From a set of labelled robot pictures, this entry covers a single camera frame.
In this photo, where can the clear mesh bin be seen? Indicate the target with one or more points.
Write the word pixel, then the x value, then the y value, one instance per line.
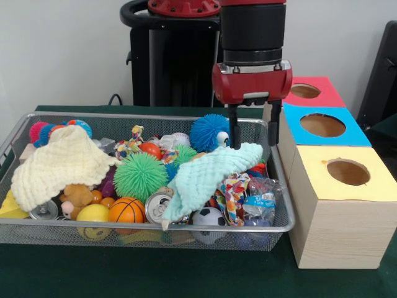
pixel 37 233

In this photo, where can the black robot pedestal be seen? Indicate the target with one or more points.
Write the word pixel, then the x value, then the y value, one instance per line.
pixel 180 68

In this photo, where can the small orange basketball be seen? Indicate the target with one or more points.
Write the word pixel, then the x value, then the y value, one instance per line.
pixel 127 211

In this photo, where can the wooden three-hole box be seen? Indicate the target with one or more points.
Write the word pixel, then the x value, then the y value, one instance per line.
pixel 341 230

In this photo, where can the colourful patterned cloth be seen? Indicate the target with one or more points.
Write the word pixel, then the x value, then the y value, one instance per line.
pixel 234 189

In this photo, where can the small brown teddy bear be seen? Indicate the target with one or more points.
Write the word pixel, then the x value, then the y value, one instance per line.
pixel 77 195

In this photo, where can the clear plastic packet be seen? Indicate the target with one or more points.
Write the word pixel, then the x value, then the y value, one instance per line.
pixel 262 198

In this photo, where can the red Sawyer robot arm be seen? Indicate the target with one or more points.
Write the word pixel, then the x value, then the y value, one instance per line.
pixel 253 31

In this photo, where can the cream waffle cloth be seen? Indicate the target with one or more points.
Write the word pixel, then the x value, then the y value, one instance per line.
pixel 62 161

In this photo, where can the green spiky ball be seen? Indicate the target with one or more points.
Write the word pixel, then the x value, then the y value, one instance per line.
pixel 139 177

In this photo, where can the black panel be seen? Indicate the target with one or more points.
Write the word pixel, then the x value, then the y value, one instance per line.
pixel 381 81

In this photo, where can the large blue spiky ball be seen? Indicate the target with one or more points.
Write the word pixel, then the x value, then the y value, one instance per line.
pixel 208 131

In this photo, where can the yellow ball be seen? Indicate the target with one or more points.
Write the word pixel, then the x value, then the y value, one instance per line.
pixel 93 213

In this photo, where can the small soccer ball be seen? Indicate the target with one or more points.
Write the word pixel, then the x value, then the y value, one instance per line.
pixel 209 217

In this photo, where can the mint green waffle cloth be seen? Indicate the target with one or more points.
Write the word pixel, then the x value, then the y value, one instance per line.
pixel 205 180

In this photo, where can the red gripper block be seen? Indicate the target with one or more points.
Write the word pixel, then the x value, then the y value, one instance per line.
pixel 251 84

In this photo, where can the silver drink can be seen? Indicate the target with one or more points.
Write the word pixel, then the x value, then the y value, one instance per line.
pixel 156 208

